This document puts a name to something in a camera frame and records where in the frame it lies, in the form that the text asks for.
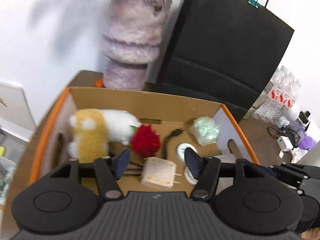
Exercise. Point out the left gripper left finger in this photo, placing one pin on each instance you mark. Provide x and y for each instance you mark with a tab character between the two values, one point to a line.
108	170

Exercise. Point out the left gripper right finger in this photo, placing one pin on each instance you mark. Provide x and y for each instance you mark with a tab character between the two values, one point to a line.
206	171

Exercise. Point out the red pom-pom flower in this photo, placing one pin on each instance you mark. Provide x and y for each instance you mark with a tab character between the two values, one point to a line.
145	142

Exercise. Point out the white charger plug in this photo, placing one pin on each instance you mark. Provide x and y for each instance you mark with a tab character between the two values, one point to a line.
159	173

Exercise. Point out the crumpled tissue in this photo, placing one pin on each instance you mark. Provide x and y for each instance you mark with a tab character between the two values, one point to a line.
297	154

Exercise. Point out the purple packet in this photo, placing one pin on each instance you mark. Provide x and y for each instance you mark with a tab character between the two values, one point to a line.
305	142

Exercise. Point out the iridescent crumpled wrapper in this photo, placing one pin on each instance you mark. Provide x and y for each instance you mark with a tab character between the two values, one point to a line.
205	130

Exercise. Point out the white power adapter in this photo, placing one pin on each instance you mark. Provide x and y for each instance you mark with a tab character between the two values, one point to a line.
284	143

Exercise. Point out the yellow white plush toy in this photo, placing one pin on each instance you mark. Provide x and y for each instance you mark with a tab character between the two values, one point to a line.
93	130

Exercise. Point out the red cardboard box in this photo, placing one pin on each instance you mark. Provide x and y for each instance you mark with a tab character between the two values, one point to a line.
170	116

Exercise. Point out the water bottle pack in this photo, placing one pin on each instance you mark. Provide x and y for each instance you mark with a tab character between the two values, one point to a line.
280	94

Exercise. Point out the black paper shopping bag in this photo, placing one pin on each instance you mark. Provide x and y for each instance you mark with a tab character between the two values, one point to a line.
224	51

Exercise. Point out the pink purple ceramic vase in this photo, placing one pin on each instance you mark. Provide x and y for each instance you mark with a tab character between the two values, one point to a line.
132	34

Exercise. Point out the teal binder clip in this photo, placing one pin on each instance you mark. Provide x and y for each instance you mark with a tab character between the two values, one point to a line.
254	3

